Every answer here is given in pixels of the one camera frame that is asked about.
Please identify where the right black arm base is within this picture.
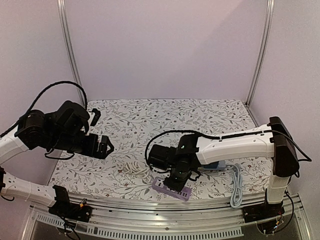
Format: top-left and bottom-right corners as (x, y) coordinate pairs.
(241, 202), (285, 223)

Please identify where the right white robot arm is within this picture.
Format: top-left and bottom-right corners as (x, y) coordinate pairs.
(144, 116), (311, 218)

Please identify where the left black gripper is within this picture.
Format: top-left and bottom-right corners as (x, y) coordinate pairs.
(48, 131), (115, 159)

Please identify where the blue cube plug adapter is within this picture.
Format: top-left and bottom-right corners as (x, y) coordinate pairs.
(200, 163), (219, 171)

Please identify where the right aluminium frame post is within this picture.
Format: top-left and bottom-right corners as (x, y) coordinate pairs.
(245, 0), (275, 108)

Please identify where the grey power strip cable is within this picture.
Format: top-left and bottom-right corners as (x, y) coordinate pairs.
(223, 162), (243, 209)

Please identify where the floral patterned table mat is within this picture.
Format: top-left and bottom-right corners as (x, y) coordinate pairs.
(48, 98), (284, 202)

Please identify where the grey-blue power strip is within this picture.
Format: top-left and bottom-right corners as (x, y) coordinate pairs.
(198, 160), (226, 171)

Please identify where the aluminium front rail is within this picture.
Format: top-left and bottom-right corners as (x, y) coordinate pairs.
(29, 192), (307, 237)

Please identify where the white cable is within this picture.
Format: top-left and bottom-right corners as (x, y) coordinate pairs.
(119, 161), (152, 185)

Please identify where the aluminium frame post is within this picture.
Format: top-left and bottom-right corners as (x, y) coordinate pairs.
(245, 0), (275, 108)
(56, 0), (88, 106)

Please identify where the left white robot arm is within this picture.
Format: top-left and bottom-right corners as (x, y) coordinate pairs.
(0, 100), (114, 217)

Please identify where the left aluminium frame post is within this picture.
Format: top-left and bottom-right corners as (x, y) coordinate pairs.
(56, 0), (88, 106)

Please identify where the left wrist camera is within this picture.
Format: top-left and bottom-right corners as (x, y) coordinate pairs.
(88, 108), (101, 127)

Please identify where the purple power strip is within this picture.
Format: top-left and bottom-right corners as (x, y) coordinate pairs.
(151, 177), (192, 202)

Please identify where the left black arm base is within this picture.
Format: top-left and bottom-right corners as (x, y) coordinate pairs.
(48, 198), (93, 223)

